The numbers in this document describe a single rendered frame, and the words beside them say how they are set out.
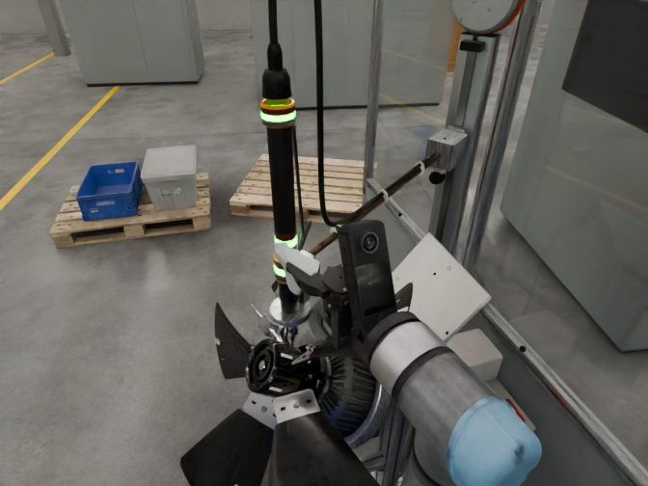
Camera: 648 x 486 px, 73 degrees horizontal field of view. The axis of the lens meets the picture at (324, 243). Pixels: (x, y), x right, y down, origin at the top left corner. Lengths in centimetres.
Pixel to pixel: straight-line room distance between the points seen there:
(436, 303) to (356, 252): 64
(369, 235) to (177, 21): 741
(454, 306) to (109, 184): 374
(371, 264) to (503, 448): 20
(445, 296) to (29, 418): 226
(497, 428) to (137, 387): 240
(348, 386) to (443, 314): 27
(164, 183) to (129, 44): 457
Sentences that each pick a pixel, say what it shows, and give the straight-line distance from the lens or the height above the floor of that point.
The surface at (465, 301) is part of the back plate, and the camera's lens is 103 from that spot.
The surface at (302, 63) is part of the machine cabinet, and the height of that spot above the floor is 64.
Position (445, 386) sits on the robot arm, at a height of 168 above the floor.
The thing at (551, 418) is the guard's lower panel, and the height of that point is 89.
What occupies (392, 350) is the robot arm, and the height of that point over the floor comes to 167.
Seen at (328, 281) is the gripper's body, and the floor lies 167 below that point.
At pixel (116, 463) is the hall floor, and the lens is 245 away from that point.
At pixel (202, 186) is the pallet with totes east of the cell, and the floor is 14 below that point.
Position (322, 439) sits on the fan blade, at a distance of 93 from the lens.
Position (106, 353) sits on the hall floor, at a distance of 292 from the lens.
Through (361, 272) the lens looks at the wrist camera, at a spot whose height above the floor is 171.
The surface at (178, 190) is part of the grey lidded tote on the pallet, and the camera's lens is 371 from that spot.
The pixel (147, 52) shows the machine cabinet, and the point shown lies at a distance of 797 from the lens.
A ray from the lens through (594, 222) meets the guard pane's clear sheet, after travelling 115.
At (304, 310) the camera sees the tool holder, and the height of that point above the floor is 146.
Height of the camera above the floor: 199
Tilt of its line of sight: 35 degrees down
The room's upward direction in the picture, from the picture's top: straight up
